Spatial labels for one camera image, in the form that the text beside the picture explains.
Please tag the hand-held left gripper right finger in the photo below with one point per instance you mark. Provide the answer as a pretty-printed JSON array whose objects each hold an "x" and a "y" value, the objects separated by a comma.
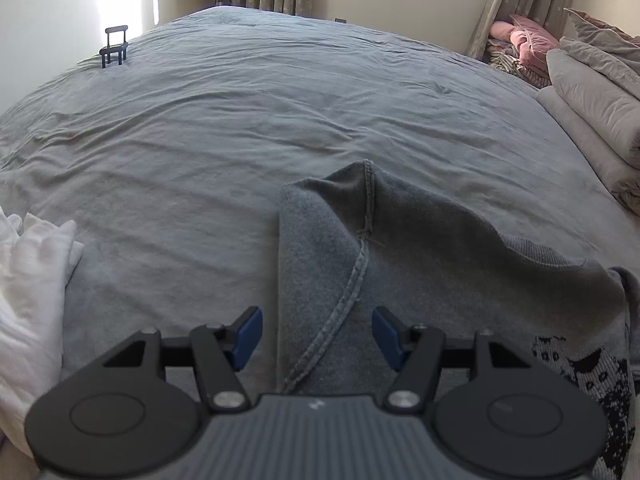
[{"x": 386, "y": 336}]

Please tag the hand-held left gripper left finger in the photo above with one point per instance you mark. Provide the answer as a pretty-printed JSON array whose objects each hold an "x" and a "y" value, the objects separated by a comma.
[{"x": 248, "y": 332}]

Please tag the grey sweatshirt with black print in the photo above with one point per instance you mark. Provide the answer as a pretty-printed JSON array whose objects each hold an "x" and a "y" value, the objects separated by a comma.
[{"x": 430, "y": 270}]

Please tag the grey bed sheet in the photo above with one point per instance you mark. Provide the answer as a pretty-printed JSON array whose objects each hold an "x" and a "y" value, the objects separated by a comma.
[{"x": 240, "y": 125}]

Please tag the white cloth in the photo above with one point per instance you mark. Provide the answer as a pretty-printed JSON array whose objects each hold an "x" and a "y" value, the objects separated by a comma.
[{"x": 30, "y": 310}]

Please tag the striped cloth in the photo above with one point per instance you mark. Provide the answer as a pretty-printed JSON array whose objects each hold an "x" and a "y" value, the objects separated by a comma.
[{"x": 510, "y": 62}]

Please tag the small black stand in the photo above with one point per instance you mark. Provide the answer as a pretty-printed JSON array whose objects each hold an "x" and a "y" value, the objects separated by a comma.
[{"x": 114, "y": 48}]

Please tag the folded grey duvet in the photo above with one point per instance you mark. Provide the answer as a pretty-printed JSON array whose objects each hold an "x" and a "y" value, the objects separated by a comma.
[{"x": 597, "y": 95}]

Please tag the pink pillow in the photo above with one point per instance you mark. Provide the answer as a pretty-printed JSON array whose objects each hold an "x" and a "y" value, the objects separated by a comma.
[{"x": 527, "y": 36}]

